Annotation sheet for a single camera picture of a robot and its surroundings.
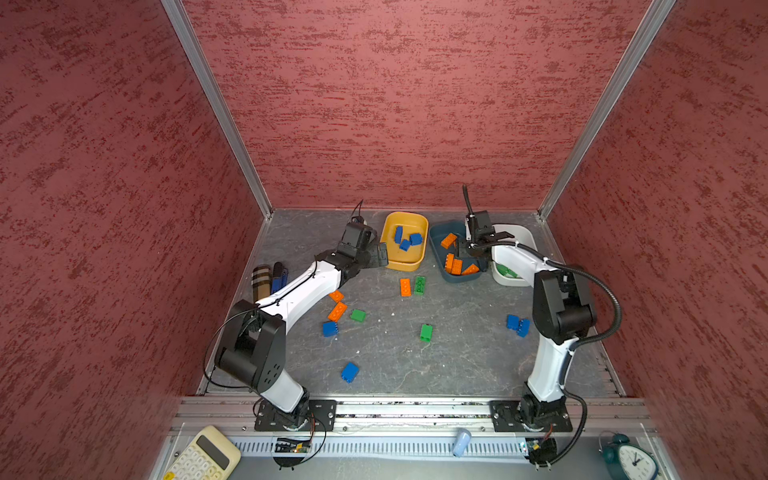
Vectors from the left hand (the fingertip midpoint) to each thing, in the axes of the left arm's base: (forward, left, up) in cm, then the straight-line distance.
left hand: (371, 257), depth 89 cm
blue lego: (+16, -11, -14) cm, 24 cm away
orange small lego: (+5, -29, -13) cm, 32 cm away
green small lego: (-13, +4, -14) cm, 19 cm away
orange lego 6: (-12, +11, -14) cm, 21 cm away
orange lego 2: (+7, -27, -12) cm, 30 cm away
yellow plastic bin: (+21, -12, -14) cm, 28 cm away
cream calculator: (-49, +35, -13) cm, 62 cm away
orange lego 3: (+4, -34, -12) cm, 36 cm away
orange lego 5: (-6, +12, -15) cm, 20 cm away
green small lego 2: (-19, -17, -11) cm, 28 cm away
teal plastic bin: (+22, -24, -13) cm, 35 cm away
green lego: (0, -16, -14) cm, 21 cm away
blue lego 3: (-30, +5, -14) cm, 33 cm away
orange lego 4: (-3, -11, -13) cm, 18 cm away
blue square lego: (+16, -15, -11) cm, 25 cm away
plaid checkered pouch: (-3, +37, -10) cm, 38 cm away
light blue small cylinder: (-46, -24, -12) cm, 53 cm away
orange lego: (+16, -28, -11) cm, 34 cm away
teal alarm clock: (-49, -60, -10) cm, 78 cm away
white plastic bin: (+18, -55, -9) cm, 58 cm away
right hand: (+8, -31, -7) cm, 32 cm away
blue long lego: (+20, -9, -13) cm, 26 cm away
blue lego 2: (-18, +13, -14) cm, 26 cm away
